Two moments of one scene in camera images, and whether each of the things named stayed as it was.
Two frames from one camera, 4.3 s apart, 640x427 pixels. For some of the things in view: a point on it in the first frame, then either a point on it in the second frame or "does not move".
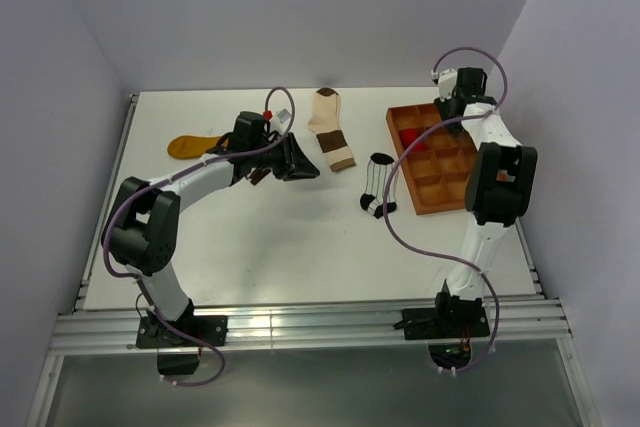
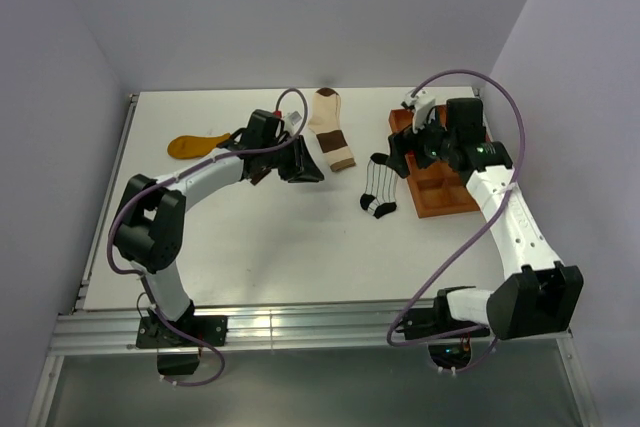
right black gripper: x=442 y=105 → x=405 y=142
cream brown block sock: x=326 y=124 does not move
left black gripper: x=295 y=165 does not move
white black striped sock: x=378 y=171 does not move
